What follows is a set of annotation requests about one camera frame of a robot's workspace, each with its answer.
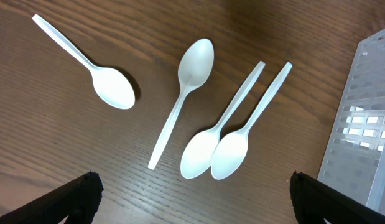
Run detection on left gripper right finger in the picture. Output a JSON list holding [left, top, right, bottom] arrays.
[[290, 172, 385, 224]]

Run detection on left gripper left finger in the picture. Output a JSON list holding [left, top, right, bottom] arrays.
[[0, 172, 103, 223]]

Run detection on clear plastic basket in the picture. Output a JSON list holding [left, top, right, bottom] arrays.
[[317, 29, 385, 215]]

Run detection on white spoon right of pair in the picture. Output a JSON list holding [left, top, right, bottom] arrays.
[[211, 62, 292, 180]]

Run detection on white spoon of pair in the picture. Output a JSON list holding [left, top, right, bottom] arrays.
[[180, 61, 266, 179], [211, 62, 292, 180]]

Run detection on white spoon far left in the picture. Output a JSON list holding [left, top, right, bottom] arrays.
[[32, 14, 136, 110]]

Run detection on white spoon left of pair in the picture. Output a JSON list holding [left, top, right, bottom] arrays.
[[180, 61, 266, 179]]

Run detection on white spoon bowl up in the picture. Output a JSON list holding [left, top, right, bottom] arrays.
[[148, 39, 215, 170]]

